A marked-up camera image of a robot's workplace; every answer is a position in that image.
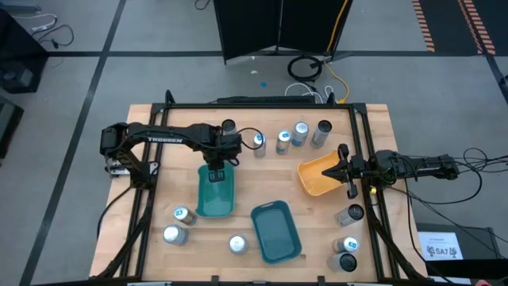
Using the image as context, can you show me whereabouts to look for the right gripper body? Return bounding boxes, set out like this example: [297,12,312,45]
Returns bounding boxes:
[337,143,374,200]

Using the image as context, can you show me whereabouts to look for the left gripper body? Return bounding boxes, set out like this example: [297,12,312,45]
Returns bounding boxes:
[203,133,244,170]

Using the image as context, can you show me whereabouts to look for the green plastic bin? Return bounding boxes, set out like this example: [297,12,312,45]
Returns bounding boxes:
[195,161,237,219]

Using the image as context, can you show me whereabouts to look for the yellow plastic bin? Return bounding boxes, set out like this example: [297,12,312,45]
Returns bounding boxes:
[297,149,345,198]

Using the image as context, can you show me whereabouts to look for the black-top Celsius can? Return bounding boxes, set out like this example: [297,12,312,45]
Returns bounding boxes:
[221,118,238,137]
[326,252,358,273]
[334,203,365,228]
[310,119,333,150]

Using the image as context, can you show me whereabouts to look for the blue-tab Red Bull can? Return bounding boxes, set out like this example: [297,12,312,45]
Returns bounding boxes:
[252,132,267,159]
[332,236,360,254]
[275,129,292,156]
[172,205,198,226]

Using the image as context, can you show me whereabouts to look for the Spindrift sparkling water can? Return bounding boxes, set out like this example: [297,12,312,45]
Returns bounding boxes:
[228,234,249,256]
[162,224,190,246]
[291,121,310,148]

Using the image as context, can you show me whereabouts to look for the dark teal plastic bin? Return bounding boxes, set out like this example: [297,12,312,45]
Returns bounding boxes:
[249,199,303,265]

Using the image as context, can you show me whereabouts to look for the black power strip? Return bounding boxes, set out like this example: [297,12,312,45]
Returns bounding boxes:
[216,95,318,106]

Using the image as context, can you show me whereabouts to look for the white SA7 paper sign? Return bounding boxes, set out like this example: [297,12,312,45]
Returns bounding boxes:
[418,231,464,261]

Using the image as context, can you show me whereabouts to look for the black folding partition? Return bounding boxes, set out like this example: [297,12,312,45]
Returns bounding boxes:
[213,0,354,65]

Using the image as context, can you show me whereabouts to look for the black box under sign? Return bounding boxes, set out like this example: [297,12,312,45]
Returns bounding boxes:
[414,222,502,280]

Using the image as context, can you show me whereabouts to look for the black orange-striped floor mat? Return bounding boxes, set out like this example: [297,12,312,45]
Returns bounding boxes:
[411,0,508,56]

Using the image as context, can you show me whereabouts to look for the black equipment case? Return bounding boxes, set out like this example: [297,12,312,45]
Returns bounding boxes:
[0,95,25,160]

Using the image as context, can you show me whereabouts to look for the black cabinet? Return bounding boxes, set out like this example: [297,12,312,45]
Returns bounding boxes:
[0,7,49,95]

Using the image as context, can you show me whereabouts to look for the black metal table frame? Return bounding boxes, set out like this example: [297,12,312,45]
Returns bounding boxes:
[93,89,429,283]

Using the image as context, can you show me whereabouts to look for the white cables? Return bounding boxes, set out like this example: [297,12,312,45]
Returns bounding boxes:
[283,82,335,105]

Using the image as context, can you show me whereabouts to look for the coiled black cable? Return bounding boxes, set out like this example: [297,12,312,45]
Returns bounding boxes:
[287,54,323,83]

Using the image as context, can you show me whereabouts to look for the black left base cable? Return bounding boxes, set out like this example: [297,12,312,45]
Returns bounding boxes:
[96,183,138,242]

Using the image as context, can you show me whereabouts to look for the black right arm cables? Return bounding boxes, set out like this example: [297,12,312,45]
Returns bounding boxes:
[391,146,508,255]

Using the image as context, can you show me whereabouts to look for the yellow cable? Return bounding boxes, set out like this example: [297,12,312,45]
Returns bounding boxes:
[323,0,351,105]

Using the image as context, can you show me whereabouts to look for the thin black floor cable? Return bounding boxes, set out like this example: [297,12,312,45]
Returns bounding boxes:
[30,23,75,51]

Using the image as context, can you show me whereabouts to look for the white cable with plug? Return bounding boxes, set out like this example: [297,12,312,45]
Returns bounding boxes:
[11,13,59,33]

